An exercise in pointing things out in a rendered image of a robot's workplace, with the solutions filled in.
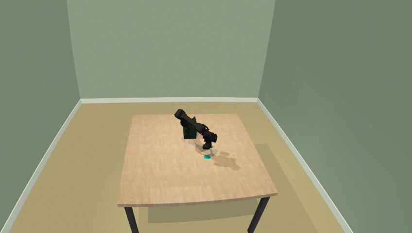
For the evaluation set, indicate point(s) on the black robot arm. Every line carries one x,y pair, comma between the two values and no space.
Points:
187,122

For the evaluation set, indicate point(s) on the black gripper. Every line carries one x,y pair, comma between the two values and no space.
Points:
208,144

